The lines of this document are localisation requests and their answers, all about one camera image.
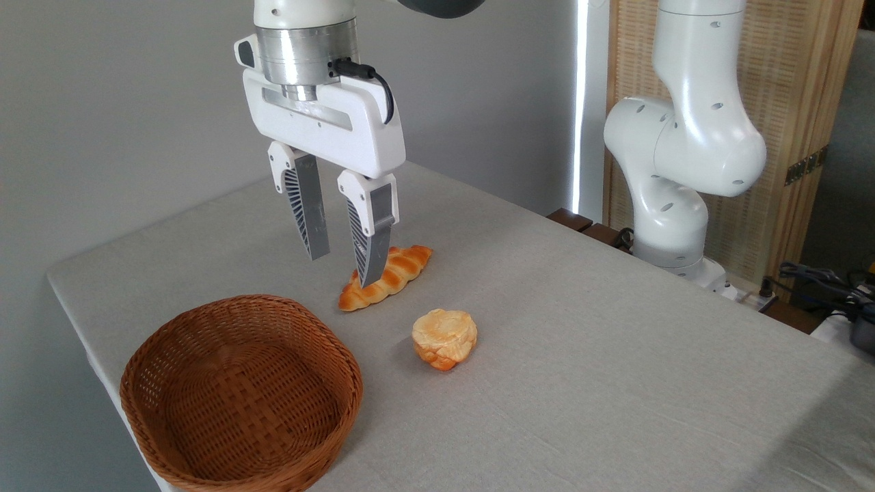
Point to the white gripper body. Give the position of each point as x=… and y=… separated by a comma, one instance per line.
x=328, y=133

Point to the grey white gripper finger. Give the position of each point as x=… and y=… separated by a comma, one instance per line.
x=372, y=225
x=309, y=205

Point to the round pale bread bun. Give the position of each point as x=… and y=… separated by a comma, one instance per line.
x=444, y=338

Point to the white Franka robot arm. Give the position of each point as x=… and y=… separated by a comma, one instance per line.
x=690, y=137

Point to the long braided bread loaf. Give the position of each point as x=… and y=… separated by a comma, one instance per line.
x=400, y=270

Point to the brown woven wicker basket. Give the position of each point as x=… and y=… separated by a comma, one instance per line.
x=239, y=396

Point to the dark brown wooden block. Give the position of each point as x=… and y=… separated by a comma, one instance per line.
x=571, y=219
x=605, y=236

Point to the grey tablecloth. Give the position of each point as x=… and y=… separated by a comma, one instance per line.
x=581, y=355

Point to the wooden rattan folding screen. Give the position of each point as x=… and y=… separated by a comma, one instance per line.
x=793, y=75

